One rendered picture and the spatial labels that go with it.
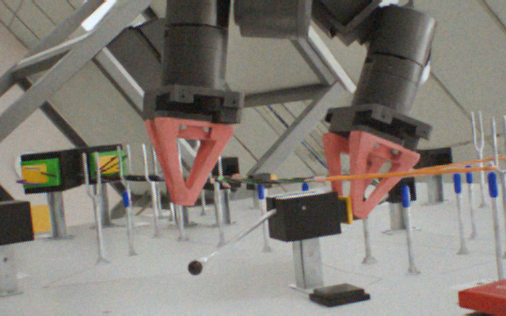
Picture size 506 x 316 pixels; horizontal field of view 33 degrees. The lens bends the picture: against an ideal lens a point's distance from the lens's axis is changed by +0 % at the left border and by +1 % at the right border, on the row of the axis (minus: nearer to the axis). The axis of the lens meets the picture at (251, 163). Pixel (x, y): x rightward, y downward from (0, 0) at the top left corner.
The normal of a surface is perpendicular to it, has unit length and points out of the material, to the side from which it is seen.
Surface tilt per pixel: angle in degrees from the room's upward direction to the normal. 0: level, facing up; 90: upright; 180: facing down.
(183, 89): 98
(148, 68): 90
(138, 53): 90
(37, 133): 90
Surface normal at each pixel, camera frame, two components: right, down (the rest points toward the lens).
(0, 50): 0.40, -0.12
